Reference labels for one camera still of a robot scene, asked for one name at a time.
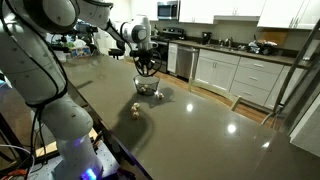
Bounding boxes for white lower kitchen cabinets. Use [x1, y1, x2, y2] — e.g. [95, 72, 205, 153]
[169, 42, 291, 109]

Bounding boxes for microwave oven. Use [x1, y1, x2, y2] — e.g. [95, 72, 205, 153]
[157, 0, 180, 20]

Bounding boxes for burger candy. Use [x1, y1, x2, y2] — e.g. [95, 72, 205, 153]
[133, 102, 140, 109]
[138, 87, 147, 93]
[157, 93, 164, 100]

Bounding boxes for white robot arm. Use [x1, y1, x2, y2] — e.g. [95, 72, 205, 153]
[0, 0, 152, 180]

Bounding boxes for black stove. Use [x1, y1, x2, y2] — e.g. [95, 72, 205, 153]
[151, 27, 184, 73]

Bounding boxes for tissue box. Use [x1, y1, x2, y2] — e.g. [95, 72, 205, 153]
[70, 46, 91, 58]

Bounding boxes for burger candy pack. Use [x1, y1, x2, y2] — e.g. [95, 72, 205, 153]
[131, 106, 138, 112]
[132, 112, 140, 120]

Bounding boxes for stainless dishwasher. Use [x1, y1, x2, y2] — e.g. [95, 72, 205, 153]
[175, 45, 199, 78]

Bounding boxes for white kitchen cabinets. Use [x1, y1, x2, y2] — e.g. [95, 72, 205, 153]
[130, 0, 320, 31]
[169, 42, 291, 109]

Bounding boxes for wooden cutting board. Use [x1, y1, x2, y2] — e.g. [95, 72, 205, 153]
[260, 31, 287, 46]

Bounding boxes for coffee maker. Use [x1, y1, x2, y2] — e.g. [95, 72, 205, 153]
[202, 32, 212, 45]

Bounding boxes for kitchen faucet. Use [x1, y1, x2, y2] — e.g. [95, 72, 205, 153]
[219, 37, 233, 48]

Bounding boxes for wooden chair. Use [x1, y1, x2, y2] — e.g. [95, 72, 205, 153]
[187, 49, 243, 112]

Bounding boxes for black wire mesh basket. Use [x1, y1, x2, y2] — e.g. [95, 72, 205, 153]
[133, 75, 160, 96]

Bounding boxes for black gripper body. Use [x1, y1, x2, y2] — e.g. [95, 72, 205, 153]
[129, 49, 155, 65]

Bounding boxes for white upper kitchen cabinets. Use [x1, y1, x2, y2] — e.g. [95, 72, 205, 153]
[130, 0, 320, 31]

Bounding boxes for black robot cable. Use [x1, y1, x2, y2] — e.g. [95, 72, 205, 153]
[132, 48, 163, 78]

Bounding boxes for dish clutter on counter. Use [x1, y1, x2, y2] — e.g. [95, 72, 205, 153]
[247, 40, 277, 55]

